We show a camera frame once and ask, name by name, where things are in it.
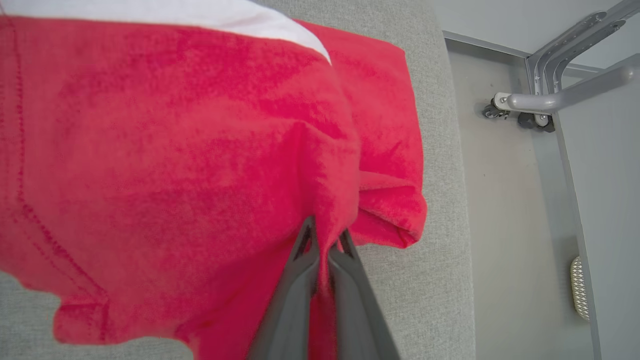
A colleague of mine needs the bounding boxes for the red Bulls basketball shorts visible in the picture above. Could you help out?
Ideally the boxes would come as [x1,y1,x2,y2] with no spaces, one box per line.
[0,0,429,360]

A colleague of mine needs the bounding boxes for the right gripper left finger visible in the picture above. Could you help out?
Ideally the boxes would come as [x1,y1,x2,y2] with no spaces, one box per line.
[247,216,321,360]

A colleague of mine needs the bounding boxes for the grey wheeled metal frame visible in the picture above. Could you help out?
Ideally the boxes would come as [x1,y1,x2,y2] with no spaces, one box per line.
[525,0,640,127]

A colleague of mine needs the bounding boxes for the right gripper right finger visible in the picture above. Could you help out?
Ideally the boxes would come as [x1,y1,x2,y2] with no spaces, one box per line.
[327,229,401,360]

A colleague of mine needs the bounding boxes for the white patterned oval pad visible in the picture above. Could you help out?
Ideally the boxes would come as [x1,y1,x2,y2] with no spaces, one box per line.
[570,255,592,321]

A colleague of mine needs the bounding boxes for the black caster wheel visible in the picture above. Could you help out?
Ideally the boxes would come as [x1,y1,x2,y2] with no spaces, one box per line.
[517,112,557,134]
[482,97,512,121]

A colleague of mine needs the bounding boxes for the grey tubular caster leg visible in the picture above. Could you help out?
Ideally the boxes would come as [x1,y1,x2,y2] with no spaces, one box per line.
[494,64,640,115]

